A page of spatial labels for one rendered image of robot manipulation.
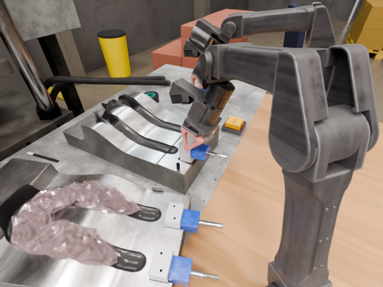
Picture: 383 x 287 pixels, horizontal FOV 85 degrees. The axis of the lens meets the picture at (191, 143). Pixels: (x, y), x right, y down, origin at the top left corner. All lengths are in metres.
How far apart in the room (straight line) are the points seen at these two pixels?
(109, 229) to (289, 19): 0.69
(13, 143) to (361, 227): 1.19
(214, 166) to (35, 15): 0.98
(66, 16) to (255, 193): 1.15
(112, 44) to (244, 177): 2.90
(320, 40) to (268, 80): 0.42
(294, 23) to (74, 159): 0.80
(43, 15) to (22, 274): 1.02
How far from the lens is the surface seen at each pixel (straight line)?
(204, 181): 0.67
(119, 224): 0.54
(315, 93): 0.24
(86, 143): 0.80
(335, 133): 0.25
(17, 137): 1.10
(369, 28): 5.15
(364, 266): 0.67
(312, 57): 0.24
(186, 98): 0.51
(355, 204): 0.78
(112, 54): 3.38
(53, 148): 0.93
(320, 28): 0.70
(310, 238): 0.32
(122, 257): 0.52
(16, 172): 0.71
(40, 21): 1.24
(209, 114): 0.49
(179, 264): 0.48
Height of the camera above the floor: 1.32
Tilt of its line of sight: 40 degrees down
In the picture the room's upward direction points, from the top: straight up
